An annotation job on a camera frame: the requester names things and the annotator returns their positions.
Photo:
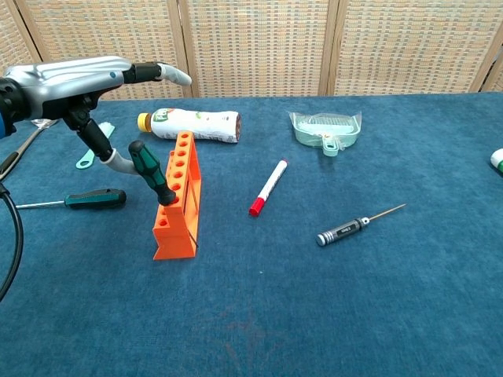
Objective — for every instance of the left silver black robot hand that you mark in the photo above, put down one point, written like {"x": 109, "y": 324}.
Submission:
{"x": 70, "y": 82}

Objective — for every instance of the orange plastic tool rack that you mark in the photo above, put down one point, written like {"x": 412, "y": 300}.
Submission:
{"x": 178, "y": 231}

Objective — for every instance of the mint green plastic brush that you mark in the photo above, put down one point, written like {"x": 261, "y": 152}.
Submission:
{"x": 84, "y": 162}

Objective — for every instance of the steel ladle black grip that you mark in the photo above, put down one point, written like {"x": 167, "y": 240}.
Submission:
{"x": 9, "y": 163}

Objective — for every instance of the white bottle yellow cap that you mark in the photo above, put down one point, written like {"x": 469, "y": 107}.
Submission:
{"x": 196, "y": 125}

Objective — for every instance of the woven wooden folding screen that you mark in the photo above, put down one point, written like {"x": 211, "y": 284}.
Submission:
{"x": 255, "y": 47}

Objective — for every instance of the white marker red cap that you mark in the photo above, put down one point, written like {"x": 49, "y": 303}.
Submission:
{"x": 271, "y": 184}

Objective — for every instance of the mint dustpan in plastic bag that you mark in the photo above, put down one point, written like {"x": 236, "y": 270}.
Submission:
{"x": 324, "y": 129}

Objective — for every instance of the black metal precision screwdriver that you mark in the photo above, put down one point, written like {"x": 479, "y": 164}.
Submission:
{"x": 342, "y": 231}

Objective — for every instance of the blue felt table cover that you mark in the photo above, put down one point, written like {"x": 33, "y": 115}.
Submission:
{"x": 314, "y": 306}

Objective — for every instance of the small white green bottle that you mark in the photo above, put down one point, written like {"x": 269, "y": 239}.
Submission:
{"x": 498, "y": 161}

